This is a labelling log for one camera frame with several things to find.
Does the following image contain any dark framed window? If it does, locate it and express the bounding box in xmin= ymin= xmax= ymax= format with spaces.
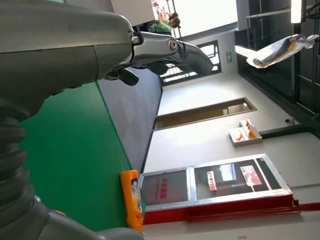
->
xmin=159 ymin=40 xmax=223 ymax=87

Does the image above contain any person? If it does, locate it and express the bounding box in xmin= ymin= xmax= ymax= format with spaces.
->
xmin=140 ymin=9 xmax=181 ymax=35

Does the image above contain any green table mat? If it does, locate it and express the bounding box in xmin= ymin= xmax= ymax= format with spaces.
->
xmin=19 ymin=81 xmax=147 ymax=232

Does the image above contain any white wall box with orange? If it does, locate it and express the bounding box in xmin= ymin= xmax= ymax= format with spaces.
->
xmin=228 ymin=118 xmax=263 ymax=148

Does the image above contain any orange bottle with printed label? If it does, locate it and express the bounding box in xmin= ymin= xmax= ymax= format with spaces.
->
xmin=119 ymin=169 xmax=144 ymax=233

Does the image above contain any wooden framed wall opening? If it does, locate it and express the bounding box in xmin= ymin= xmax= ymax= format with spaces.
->
xmin=152 ymin=96 xmax=258 ymax=132

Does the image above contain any bright ceiling light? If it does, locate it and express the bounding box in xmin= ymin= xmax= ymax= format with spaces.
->
xmin=290 ymin=0 xmax=303 ymax=24

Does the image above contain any red and silver display cabinet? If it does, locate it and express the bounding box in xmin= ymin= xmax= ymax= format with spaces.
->
xmin=138 ymin=153 xmax=320 ymax=226

